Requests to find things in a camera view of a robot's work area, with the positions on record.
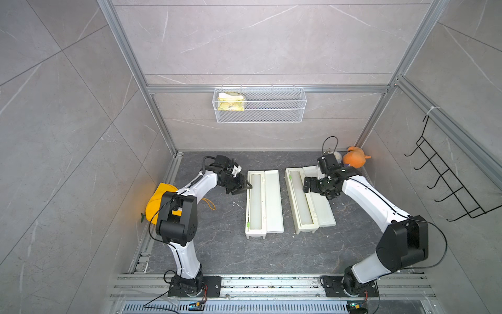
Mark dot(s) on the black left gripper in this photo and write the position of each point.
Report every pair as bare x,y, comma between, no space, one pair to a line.
239,185

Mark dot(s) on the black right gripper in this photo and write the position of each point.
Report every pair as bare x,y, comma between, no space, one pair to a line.
306,184

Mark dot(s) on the cream wrap dispenser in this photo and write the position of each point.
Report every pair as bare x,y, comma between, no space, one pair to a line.
271,205
310,211

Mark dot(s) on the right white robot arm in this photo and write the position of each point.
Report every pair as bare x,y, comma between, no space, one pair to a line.
405,237

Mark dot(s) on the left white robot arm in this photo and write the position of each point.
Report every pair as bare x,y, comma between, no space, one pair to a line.
176,218

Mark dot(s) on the orange plush toy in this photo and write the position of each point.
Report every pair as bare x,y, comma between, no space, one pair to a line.
355,157

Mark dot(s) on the yellow packet in basket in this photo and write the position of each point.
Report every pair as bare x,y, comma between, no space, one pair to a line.
230,101

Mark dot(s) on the yellow plush toy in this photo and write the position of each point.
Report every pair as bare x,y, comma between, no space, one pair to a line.
154,203

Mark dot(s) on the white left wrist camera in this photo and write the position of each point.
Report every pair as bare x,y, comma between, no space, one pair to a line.
236,170

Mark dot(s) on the white wire mesh basket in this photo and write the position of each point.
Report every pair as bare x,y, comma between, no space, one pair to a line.
264,105

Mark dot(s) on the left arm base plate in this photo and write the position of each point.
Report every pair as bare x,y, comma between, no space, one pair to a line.
209,286

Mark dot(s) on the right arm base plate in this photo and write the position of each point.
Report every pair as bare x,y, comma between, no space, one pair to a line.
340,286

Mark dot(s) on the black wire hook rack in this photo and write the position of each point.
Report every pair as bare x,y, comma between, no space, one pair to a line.
456,189

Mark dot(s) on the aluminium front rail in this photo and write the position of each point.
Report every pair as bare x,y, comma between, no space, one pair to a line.
400,286

